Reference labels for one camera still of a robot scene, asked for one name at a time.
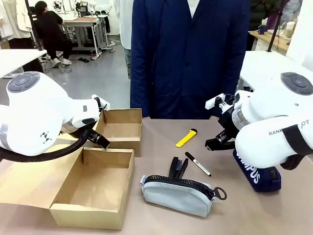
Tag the black stapler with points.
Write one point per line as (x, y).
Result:
(176, 167)

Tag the background person in black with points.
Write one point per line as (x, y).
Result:
(50, 31)

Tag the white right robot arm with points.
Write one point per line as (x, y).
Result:
(274, 117)

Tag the person in blue coat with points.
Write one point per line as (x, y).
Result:
(185, 61)

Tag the wooden background table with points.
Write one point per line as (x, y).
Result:
(271, 39)

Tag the dark blue cup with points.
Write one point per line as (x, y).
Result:
(261, 29)

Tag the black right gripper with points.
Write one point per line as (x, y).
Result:
(227, 122)

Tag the large open cardboard box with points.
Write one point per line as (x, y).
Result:
(93, 181)

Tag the black slanted pole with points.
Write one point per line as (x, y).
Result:
(275, 27)

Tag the black marker pen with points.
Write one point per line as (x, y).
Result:
(198, 164)

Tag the navy campus pencil case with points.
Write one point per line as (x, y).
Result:
(254, 176)

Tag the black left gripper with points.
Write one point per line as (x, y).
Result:
(94, 137)

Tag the white side table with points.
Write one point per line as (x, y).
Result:
(17, 60)

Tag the black stand pole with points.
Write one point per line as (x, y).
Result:
(33, 24)

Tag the yellow utility knife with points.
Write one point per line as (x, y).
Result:
(185, 138)

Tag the grey zipper pencil case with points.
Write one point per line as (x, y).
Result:
(176, 195)

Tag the small open cardboard box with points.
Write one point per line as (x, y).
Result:
(122, 127)

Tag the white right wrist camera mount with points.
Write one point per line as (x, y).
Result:
(211, 102)

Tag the background workbench wooden top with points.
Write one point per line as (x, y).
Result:
(84, 27)

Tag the background person in cream coat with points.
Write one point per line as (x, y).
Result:
(14, 22)

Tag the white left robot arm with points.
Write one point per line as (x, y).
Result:
(31, 110)

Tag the background person in white coat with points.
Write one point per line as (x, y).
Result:
(125, 29)

